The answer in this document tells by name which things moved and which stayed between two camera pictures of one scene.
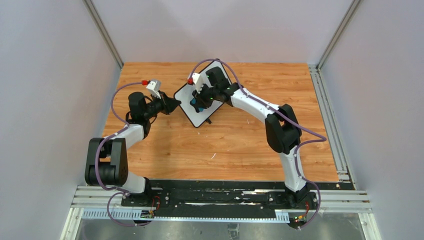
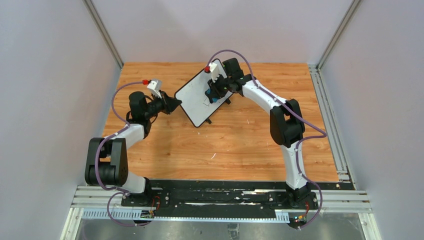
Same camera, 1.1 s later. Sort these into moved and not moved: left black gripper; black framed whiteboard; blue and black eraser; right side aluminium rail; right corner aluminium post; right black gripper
Moved: right black gripper; blue and black eraser
Not moved: right side aluminium rail; black framed whiteboard; left black gripper; right corner aluminium post
